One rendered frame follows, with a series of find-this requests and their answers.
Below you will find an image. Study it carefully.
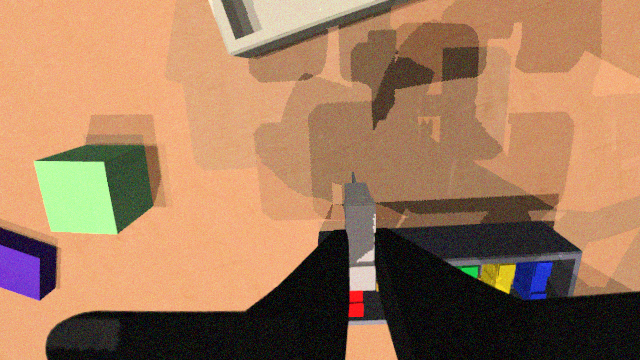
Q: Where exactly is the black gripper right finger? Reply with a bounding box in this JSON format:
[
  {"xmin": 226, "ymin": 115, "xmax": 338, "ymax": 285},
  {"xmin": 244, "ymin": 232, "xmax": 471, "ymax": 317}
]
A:
[{"xmin": 375, "ymin": 228, "xmax": 640, "ymax": 360}]

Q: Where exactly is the green cube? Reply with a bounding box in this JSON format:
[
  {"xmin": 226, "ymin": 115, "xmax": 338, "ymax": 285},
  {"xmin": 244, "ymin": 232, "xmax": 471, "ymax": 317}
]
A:
[{"xmin": 34, "ymin": 145, "xmax": 153, "ymax": 234}]

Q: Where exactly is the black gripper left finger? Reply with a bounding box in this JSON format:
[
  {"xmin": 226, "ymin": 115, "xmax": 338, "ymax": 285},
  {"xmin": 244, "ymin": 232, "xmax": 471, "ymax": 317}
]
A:
[{"xmin": 45, "ymin": 230, "xmax": 350, "ymax": 360}]

